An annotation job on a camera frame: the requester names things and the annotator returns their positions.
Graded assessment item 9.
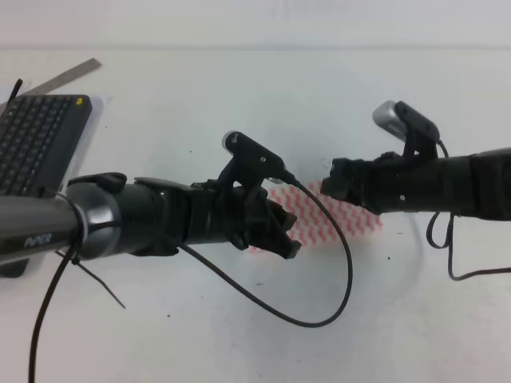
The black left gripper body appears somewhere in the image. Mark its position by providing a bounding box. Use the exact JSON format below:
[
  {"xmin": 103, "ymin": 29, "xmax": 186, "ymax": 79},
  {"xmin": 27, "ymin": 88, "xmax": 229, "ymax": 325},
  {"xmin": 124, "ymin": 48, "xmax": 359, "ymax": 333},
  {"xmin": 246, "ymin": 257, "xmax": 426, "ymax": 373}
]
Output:
[{"xmin": 187, "ymin": 180, "xmax": 275, "ymax": 250}]

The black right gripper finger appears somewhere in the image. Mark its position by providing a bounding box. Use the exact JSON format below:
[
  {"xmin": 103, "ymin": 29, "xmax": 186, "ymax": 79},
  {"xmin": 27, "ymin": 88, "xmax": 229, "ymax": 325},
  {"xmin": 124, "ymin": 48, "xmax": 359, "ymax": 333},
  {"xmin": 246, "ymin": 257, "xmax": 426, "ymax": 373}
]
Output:
[
  {"xmin": 320, "ymin": 177, "xmax": 353, "ymax": 202},
  {"xmin": 330, "ymin": 158, "xmax": 355, "ymax": 180}
]

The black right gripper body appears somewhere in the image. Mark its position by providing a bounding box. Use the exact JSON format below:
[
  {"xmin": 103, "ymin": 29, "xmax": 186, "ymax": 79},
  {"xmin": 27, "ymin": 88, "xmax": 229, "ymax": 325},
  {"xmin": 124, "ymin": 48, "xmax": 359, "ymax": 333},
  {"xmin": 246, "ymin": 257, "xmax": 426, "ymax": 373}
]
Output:
[{"xmin": 347, "ymin": 152, "xmax": 439, "ymax": 215}]

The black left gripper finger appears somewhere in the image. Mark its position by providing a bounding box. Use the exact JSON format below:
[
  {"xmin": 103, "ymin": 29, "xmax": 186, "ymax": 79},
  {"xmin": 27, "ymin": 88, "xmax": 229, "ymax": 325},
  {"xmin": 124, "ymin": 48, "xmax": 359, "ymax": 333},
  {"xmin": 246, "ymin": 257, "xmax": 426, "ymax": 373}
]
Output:
[
  {"xmin": 255, "ymin": 231, "xmax": 302, "ymax": 259},
  {"xmin": 267, "ymin": 199, "xmax": 297, "ymax": 235}
]

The pink white wavy towel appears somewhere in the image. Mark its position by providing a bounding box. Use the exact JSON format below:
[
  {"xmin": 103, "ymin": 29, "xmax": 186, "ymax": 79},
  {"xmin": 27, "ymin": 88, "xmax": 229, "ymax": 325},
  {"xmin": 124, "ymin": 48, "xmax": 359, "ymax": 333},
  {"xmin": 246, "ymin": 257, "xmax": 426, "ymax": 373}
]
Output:
[{"xmin": 268, "ymin": 180, "xmax": 382, "ymax": 247}]

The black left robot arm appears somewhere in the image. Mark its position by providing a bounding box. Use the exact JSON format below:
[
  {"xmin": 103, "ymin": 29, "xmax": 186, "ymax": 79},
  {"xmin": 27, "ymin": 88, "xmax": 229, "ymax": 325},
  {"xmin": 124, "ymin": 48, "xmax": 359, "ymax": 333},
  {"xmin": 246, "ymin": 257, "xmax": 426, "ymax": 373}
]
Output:
[{"xmin": 1, "ymin": 173, "xmax": 301, "ymax": 263}]

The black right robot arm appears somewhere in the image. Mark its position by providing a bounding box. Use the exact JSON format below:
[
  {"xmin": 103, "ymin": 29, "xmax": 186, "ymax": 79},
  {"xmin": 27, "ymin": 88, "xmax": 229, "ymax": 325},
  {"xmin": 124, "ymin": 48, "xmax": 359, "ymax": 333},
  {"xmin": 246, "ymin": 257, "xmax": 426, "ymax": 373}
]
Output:
[{"xmin": 321, "ymin": 149, "xmax": 510, "ymax": 221}]

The black zip tie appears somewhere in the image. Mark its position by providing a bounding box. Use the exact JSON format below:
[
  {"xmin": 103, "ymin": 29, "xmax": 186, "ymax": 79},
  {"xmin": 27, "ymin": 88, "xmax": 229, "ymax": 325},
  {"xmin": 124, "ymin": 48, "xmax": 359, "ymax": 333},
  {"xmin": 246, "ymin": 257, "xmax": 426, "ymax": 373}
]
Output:
[{"xmin": 28, "ymin": 244, "xmax": 125, "ymax": 382}]

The black keyboard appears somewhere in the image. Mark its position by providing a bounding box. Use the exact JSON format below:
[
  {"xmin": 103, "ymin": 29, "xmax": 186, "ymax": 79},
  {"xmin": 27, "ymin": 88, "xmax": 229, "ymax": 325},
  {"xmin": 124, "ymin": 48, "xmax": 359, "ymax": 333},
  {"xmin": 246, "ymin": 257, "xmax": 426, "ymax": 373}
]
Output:
[{"xmin": 0, "ymin": 94, "xmax": 93, "ymax": 279}]

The metal ruler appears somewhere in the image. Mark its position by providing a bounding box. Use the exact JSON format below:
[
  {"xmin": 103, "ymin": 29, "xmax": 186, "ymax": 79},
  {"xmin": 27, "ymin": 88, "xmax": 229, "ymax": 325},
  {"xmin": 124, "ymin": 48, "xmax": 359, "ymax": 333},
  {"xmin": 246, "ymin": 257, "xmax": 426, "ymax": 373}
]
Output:
[{"xmin": 14, "ymin": 58, "xmax": 102, "ymax": 97}]

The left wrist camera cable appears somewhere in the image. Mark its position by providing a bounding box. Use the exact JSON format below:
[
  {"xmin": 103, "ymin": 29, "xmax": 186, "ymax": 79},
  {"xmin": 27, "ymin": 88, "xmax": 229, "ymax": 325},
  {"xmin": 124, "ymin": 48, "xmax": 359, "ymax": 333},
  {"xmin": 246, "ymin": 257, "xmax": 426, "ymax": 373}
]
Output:
[{"xmin": 181, "ymin": 169, "xmax": 355, "ymax": 329}]

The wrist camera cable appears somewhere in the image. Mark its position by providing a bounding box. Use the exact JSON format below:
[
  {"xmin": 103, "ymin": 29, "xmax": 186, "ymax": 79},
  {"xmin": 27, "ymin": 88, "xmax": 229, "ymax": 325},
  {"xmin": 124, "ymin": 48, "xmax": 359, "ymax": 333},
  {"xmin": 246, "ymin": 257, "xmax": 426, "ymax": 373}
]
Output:
[
  {"xmin": 426, "ymin": 139, "xmax": 511, "ymax": 282},
  {"xmin": 181, "ymin": 169, "xmax": 355, "ymax": 329}
]

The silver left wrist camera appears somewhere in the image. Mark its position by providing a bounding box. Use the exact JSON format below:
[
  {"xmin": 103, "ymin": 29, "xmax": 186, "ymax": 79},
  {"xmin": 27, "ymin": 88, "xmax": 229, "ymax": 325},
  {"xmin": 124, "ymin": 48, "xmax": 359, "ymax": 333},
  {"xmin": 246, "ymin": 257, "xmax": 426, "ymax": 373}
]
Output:
[{"xmin": 218, "ymin": 131, "xmax": 287, "ymax": 188}]

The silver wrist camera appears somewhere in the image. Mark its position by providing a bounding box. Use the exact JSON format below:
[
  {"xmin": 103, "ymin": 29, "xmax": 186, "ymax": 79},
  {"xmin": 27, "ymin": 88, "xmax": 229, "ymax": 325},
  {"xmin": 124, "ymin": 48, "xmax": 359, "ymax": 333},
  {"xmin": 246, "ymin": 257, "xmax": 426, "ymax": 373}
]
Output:
[
  {"xmin": 218, "ymin": 131, "xmax": 287, "ymax": 188},
  {"xmin": 372, "ymin": 101, "xmax": 440, "ymax": 160}
]

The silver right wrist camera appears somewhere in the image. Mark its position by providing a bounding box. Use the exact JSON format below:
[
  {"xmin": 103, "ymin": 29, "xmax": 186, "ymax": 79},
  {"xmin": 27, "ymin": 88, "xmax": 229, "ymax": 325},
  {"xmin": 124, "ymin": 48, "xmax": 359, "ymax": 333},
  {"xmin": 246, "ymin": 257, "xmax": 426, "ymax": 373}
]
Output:
[{"xmin": 372, "ymin": 101, "xmax": 440, "ymax": 160}]

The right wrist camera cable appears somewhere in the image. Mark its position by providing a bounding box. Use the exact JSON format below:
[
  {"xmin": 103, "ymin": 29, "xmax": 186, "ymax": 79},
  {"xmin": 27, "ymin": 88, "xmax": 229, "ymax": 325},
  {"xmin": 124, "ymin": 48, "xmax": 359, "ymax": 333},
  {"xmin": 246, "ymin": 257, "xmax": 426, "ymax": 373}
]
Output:
[{"xmin": 426, "ymin": 139, "xmax": 511, "ymax": 282}]

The black cable tie end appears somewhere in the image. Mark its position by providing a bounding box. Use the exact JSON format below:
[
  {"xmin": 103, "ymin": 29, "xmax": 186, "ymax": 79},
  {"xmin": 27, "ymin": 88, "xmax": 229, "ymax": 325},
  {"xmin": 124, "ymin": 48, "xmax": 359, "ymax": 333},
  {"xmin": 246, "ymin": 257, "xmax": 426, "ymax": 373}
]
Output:
[{"xmin": 6, "ymin": 78, "xmax": 23, "ymax": 104}]

